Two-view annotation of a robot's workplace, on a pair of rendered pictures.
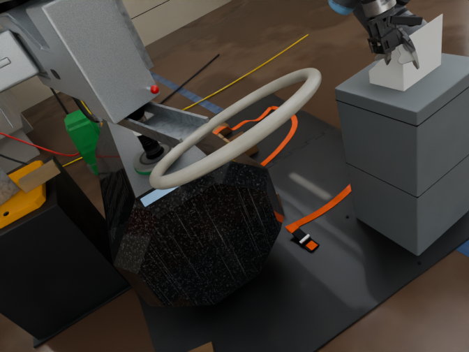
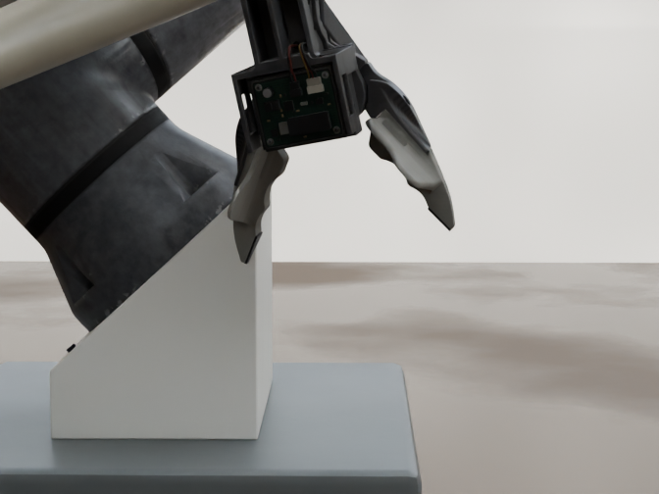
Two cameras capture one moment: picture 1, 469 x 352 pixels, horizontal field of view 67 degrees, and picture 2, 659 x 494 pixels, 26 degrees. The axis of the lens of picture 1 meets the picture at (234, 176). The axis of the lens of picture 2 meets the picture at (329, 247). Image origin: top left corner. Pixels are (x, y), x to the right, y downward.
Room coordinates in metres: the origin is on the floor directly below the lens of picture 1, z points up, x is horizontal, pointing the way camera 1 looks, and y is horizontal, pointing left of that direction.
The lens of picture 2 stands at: (0.69, 0.28, 1.13)
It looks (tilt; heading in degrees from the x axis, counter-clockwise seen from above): 7 degrees down; 289
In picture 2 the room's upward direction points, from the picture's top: straight up
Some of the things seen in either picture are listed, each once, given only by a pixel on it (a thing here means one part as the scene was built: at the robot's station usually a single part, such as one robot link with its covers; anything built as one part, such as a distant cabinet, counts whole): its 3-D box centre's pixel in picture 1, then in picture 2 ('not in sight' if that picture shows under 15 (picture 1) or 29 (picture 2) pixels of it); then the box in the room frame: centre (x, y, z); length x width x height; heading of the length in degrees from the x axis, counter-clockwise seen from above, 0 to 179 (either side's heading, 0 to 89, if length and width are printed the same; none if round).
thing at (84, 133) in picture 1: (84, 128); not in sight; (3.14, 1.08, 0.43); 0.35 x 0.35 x 0.87; 88
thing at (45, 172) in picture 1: (39, 176); not in sight; (1.78, 0.97, 0.81); 0.20 x 0.10 x 0.05; 111
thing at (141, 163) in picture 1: (155, 154); not in sight; (1.36, 0.28, 0.88); 0.21 x 0.21 x 0.01
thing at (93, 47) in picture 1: (91, 56); not in sight; (1.43, 0.31, 1.32); 0.36 x 0.22 x 0.45; 29
